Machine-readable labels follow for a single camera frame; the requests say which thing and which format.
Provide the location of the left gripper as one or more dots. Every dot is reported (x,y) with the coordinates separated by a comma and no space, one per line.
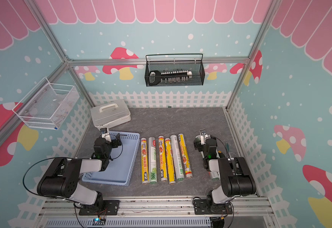
(115,145)

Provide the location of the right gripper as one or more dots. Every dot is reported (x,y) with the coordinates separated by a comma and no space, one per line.
(197,144)

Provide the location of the light blue plastic basket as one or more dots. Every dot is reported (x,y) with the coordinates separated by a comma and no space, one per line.
(119,170)

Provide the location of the yellow red-end wrap roll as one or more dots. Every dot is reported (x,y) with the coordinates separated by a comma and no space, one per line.
(185,157)

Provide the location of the silver green wrap roll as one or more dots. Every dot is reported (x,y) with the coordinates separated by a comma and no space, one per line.
(178,165)

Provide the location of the yellow blue-label wrap roll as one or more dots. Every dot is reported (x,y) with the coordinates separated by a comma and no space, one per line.
(170,163)

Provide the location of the yellow orange wrap roll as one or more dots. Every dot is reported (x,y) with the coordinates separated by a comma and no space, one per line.
(162,157)

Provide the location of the yellow red wrap roll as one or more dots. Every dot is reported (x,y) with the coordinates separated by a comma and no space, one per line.
(144,160)

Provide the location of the clear green wrap roll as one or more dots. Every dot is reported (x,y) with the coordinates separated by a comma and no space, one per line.
(152,160)

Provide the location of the white green wrap roll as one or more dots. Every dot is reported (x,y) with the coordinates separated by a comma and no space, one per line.
(214,176)

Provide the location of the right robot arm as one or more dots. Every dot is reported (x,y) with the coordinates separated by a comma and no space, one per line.
(235,177)

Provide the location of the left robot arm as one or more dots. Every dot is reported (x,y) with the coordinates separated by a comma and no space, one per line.
(61,180)

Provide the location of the white plastic storage box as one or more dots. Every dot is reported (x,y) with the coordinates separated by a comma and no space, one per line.
(110,115)

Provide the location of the small green circuit board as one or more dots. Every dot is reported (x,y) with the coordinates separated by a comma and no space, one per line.
(98,222)

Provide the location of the black socket bit holder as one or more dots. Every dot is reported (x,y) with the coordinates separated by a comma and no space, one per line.
(157,77)

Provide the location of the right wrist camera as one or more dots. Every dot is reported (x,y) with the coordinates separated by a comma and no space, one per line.
(203,136)

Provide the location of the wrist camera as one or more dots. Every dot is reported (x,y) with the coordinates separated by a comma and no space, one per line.
(203,136)
(104,131)

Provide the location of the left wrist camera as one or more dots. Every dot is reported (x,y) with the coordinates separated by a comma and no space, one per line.
(104,131)

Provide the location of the green handled tool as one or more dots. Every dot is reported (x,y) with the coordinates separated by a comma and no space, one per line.
(227,148)

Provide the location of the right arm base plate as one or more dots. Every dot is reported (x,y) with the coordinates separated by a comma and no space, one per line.
(207,207)

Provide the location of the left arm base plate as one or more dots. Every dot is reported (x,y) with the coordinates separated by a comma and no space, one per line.
(104,207)

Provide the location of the white wire mesh basket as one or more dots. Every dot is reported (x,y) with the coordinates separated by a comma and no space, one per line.
(47,105)

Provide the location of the grey slotted cable duct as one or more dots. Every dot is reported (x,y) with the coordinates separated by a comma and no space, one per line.
(143,222)

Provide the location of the black wire mesh basket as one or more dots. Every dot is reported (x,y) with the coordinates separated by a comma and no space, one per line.
(174,70)

